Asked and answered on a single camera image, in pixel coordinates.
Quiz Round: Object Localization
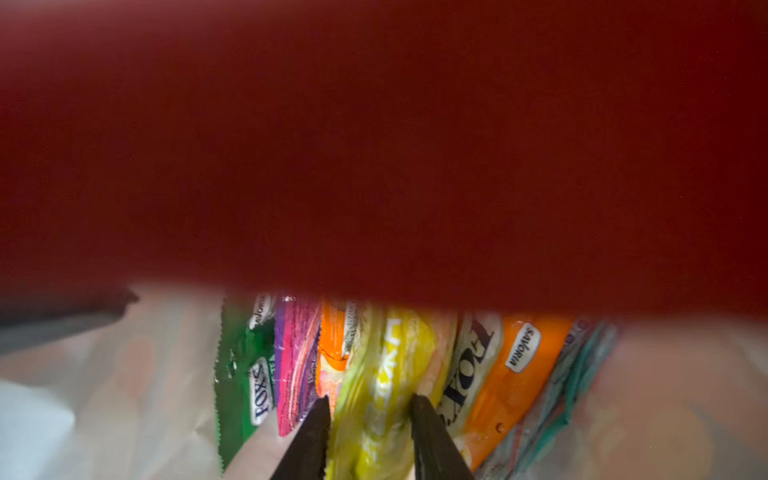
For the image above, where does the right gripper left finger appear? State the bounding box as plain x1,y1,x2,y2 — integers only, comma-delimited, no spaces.
270,397,331,480

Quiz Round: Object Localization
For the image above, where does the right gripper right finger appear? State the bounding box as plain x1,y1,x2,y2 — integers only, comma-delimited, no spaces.
409,395,474,480

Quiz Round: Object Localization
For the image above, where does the yellow snack packet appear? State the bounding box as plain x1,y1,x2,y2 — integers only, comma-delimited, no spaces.
325,303,459,479

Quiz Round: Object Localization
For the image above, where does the orange Fox's candy packet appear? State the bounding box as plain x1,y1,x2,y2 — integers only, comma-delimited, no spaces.
436,312,575,470

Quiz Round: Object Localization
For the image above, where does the purple pink candy packet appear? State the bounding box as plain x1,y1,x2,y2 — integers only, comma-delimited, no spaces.
275,296,321,437

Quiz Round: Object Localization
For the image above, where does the red paper gift bag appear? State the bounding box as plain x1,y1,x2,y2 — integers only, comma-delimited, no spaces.
1,1,767,479

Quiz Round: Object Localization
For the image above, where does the green Fox's candy packet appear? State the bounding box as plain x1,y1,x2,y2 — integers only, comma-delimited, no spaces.
214,294,276,471

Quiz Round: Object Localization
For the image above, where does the teal candy packet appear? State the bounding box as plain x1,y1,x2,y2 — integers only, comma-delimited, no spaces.
474,318,619,479

